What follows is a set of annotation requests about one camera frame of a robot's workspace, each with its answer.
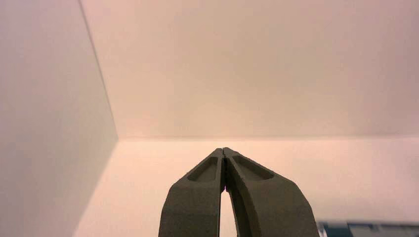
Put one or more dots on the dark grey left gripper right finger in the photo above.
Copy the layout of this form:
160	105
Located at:
268	206

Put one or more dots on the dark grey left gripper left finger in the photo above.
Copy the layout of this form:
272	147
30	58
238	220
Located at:
193	206

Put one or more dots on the blue grey modular control box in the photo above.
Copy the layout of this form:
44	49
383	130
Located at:
366	230

